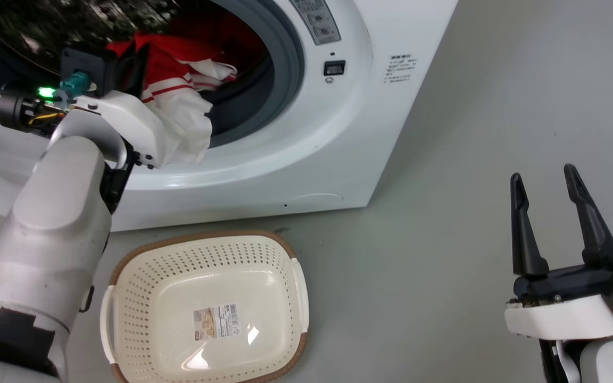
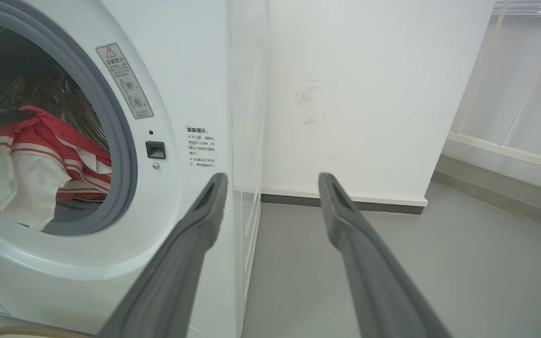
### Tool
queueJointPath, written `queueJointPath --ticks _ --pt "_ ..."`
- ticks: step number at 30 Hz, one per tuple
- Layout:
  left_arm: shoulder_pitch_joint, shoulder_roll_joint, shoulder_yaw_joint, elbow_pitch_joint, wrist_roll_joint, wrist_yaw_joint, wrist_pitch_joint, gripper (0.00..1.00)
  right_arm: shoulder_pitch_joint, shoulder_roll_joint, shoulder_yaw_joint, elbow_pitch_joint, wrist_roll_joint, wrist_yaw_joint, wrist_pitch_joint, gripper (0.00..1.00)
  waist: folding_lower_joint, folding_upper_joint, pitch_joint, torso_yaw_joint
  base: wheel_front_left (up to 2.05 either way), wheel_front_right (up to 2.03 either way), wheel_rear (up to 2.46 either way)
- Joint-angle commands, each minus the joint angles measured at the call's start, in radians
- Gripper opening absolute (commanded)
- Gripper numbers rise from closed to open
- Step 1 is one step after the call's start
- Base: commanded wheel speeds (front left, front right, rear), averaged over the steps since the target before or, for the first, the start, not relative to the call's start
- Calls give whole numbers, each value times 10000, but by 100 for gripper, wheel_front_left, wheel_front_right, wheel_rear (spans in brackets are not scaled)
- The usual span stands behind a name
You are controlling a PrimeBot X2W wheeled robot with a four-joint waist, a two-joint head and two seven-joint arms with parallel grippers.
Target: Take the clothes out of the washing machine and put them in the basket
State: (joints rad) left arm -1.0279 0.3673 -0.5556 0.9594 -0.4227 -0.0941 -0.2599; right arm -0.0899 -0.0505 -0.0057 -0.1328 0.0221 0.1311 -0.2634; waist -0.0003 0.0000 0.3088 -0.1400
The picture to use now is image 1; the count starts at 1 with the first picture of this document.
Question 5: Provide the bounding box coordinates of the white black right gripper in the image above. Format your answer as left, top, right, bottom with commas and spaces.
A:
504, 163, 613, 341

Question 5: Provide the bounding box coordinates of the white front-load washing machine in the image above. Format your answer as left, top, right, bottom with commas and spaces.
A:
0, 0, 459, 233

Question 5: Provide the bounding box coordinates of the red and white garment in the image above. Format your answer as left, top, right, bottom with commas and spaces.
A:
105, 29, 239, 166

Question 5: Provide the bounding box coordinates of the cream perforated laundry basket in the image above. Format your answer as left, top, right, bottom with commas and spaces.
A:
100, 230, 310, 383

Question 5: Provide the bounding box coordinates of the grey rubber door gasket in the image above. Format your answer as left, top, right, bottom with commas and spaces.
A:
0, 0, 306, 149

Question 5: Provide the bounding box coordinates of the grey instruction panel on washer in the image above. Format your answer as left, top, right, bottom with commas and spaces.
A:
290, 0, 342, 46

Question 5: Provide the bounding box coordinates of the printed warning sticker on washer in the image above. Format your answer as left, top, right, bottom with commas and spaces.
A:
383, 53, 420, 84

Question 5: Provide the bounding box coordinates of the paper label sticker in basket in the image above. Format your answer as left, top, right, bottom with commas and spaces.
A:
193, 303, 241, 340

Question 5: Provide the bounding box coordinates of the teal cable connector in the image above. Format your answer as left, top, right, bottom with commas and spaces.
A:
59, 73, 97, 101

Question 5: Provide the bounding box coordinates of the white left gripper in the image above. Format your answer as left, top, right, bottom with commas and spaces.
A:
65, 89, 170, 170

